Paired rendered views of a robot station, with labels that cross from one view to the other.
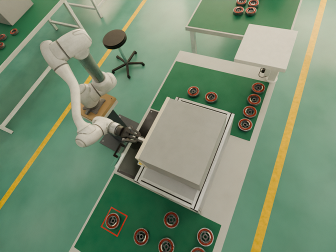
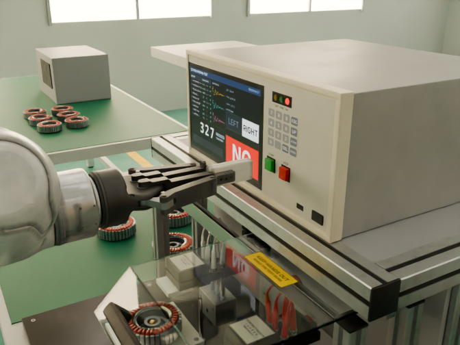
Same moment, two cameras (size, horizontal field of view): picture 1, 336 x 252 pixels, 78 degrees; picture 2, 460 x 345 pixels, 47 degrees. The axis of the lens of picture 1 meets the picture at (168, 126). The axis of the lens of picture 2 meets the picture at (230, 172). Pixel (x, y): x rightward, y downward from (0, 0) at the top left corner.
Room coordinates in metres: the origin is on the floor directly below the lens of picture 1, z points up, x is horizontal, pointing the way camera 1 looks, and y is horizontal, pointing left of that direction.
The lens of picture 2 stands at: (0.44, 0.88, 1.46)
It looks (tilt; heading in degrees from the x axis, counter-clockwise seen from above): 21 degrees down; 284
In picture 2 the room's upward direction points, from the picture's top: straight up
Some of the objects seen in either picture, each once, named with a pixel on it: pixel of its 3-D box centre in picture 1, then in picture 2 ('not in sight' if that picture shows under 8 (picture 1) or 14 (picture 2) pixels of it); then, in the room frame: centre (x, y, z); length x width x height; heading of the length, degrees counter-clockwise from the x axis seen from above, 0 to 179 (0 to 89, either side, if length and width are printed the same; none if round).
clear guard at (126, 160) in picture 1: (136, 158); (237, 305); (0.58, 0.30, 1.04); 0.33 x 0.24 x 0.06; 44
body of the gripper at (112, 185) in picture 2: (123, 132); (126, 194); (0.73, 0.30, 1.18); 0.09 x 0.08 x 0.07; 44
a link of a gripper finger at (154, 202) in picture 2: not in sight; (149, 200); (0.70, 0.31, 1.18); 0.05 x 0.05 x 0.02; 43
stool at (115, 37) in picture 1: (122, 51); not in sight; (2.57, 0.20, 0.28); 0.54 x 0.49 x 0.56; 44
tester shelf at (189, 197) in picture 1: (185, 147); (328, 178); (0.49, -0.05, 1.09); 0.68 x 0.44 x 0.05; 134
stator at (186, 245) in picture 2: not in sight; (173, 246); (0.90, -0.28, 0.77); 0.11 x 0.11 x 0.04
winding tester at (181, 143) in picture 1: (183, 142); (339, 115); (0.48, -0.05, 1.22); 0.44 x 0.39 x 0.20; 134
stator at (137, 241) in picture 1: (141, 236); not in sight; (0.11, 0.49, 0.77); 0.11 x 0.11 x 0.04
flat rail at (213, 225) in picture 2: not in sight; (226, 236); (0.65, 0.10, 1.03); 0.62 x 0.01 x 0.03; 134
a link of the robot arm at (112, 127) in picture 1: (115, 129); (70, 205); (0.79, 0.35, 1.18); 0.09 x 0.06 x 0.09; 134
